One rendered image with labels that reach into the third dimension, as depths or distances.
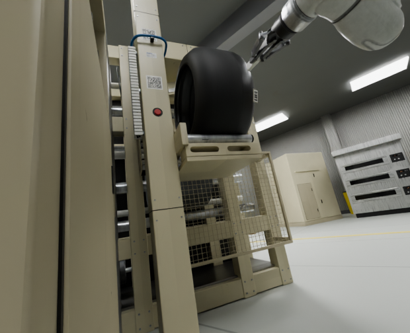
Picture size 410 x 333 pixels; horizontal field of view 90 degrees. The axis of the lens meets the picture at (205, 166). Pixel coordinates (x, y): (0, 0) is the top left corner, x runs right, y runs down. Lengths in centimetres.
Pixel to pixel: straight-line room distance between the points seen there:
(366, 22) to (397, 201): 599
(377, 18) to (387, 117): 846
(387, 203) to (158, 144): 610
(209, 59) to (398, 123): 842
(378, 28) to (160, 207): 85
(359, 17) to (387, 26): 8
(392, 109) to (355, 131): 116
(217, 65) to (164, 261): 83
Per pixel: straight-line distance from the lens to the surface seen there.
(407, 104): 929
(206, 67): 97
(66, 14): 21
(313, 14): 74
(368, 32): 75
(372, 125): 911
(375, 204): 655
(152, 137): 93
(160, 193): 86
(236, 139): 97
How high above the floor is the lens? 55
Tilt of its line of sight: 15 degrees up
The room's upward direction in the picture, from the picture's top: 9 degrees counter-clockwise
